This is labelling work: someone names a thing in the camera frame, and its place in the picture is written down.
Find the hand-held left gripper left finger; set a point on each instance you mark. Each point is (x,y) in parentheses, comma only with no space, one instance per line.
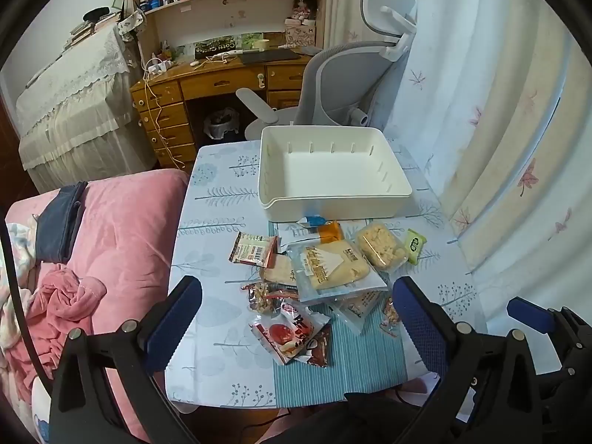
(173,323)

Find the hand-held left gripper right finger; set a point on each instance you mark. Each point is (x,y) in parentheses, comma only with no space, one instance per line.
(418,323)

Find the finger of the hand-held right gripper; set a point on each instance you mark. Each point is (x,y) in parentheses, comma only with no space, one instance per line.
(527,313)

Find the clear mixed nuts packet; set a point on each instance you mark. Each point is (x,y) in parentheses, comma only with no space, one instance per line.
(391,317)
(266,298)

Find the clear printed snack packet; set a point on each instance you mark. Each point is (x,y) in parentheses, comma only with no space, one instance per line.
(360,311)

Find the small green snack packet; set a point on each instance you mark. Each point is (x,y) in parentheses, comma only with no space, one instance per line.
(415,245)

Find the clear pastry tray pack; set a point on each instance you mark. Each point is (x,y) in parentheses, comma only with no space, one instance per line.
(381,246)

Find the dark dried fruit packet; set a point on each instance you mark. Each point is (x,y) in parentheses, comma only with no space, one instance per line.
(321,351)

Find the clear yellow cake packet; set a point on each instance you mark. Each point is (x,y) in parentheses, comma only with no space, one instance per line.
(333,268)

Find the red white labelled snack packet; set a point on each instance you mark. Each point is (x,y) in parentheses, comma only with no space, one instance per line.
(252,249)

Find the red white fruit snack packet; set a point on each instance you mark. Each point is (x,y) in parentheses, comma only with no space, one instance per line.
(286,333)

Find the beige cracker packet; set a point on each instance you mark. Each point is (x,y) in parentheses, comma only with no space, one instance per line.
(277,270)

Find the small orange snack packet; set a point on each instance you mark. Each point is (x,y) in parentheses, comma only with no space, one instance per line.
(331,232)

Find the small blue white packet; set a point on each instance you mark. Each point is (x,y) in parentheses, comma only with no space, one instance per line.
(314,221)

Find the white printed snack packet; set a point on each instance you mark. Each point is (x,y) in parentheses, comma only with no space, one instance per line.
(291,237)

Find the white plastic storage bin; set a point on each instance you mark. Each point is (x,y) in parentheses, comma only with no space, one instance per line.
(323,171)

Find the pink blanket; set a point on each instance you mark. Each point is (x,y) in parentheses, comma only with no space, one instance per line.
(125,240)

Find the tree print tablecloth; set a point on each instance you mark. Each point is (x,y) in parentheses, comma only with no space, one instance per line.
(217,222)

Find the pink garment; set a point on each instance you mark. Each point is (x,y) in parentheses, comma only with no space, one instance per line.
(64,300)

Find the navy cloth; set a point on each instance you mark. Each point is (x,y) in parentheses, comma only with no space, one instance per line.
(58,226)

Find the white floral cloth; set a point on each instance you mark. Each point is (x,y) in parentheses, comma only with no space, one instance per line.
(14,259)

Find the lined trash bin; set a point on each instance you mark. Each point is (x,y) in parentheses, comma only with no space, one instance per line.
(221,125)

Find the leaf print curtain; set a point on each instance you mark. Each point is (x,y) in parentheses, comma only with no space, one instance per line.
(508,101)

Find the lace covered furniture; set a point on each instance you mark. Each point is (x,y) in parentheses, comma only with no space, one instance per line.
(78,115)

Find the wooden desk with drawers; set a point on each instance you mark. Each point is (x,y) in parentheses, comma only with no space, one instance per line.
(208,84)

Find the grey office chair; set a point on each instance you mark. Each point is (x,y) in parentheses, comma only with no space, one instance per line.
(342,83)

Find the white power strip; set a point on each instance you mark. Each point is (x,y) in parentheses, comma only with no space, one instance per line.
(157,67)

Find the dark printed sign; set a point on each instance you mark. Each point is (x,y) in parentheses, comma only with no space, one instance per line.
(216,46)

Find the black desk mat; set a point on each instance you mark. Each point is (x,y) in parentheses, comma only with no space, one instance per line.
(268,57)

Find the pale cup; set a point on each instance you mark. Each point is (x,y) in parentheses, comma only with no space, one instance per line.
(261,44)

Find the floral fabric bag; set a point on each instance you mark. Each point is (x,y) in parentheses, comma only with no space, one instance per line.
(130,25)

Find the stack of books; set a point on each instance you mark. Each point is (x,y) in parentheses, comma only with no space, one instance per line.
(95,25)

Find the small patterned box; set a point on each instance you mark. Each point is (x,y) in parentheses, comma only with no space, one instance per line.
(299,34)

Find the wooden bookshelf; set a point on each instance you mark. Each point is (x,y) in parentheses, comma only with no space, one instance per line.
(249,14)

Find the blue bottle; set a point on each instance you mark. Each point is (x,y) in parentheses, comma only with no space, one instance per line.
(149,4)

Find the doll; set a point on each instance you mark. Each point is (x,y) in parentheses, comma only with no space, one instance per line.
(304,7)

